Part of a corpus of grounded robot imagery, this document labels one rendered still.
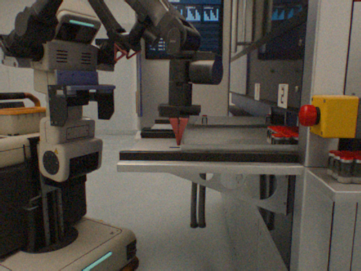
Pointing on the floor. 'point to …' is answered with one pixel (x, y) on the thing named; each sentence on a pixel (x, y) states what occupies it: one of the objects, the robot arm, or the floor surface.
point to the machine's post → (325, 77)
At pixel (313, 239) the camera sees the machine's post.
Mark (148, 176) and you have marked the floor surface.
